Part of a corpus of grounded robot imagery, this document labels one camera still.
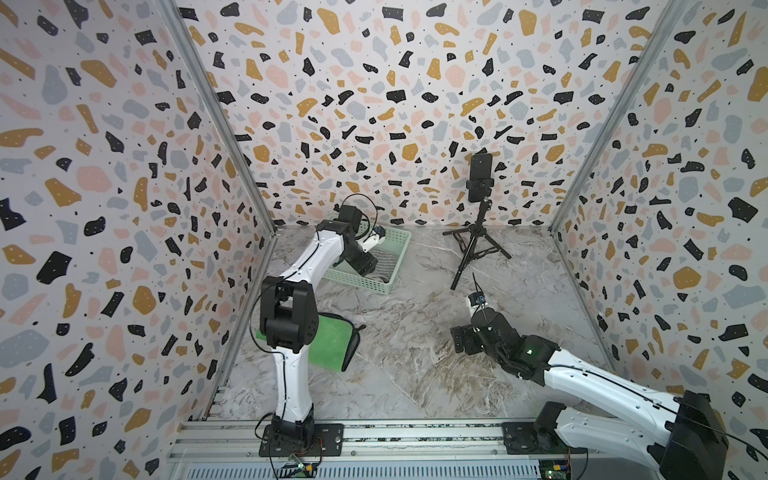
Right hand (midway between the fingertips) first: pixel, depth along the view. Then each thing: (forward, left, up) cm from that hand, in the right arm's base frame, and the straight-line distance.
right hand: (465, 327), depth 82 cm
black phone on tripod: (+36, -5, +22) cm, 42 cm away
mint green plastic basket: (+40, +21, -8) cm, 46 cm away
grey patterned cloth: (+29, +25, -9) cm, 39 cm away
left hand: (+22, +30, +2) cm, 37 cm away
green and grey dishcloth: (-1, +37, -9) cm, 38 cm away
